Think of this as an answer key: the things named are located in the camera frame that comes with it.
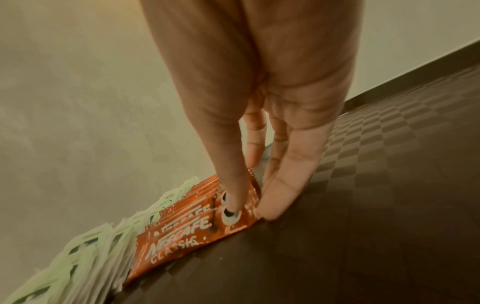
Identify brown plastic tray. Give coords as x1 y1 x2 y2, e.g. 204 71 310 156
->
112 38 480 304

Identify person's right hand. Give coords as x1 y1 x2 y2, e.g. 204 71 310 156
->
139 0 366 222

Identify neat rows of tea bags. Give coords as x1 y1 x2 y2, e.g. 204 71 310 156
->
0 176 202 304

